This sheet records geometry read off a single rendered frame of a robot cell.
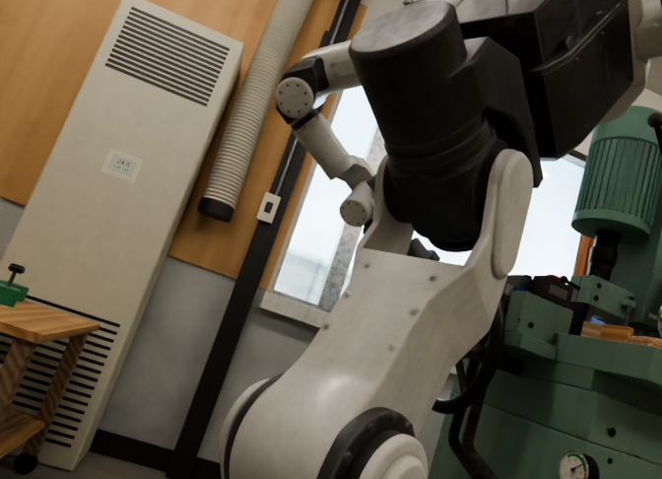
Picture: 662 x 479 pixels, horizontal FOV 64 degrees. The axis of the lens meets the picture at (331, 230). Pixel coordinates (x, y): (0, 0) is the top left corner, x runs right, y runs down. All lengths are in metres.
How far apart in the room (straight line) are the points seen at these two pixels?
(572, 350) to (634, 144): 0.55
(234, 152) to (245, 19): 0.74
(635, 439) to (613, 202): 0.53
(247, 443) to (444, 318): 0.23
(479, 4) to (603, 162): 0.81
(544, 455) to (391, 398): 0.69
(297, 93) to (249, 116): 1.37
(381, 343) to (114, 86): 1.95
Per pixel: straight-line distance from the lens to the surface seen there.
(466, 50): 0.59
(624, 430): 1.19
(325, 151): 1.10
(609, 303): 1.42
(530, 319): 1.19
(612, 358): 1.13
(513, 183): 0.61
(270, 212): 2.40
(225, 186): 2.32
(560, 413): 1.18
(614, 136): 1.49
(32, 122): 2.66
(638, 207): 1.42
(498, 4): 0.72
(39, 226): 2.26
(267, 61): 2.52
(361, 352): 0.54
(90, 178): 2.25
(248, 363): 2.48
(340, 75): 1.05
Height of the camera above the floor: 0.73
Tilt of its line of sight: 11 degrees up
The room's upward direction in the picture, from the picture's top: 19 degrees clockwise
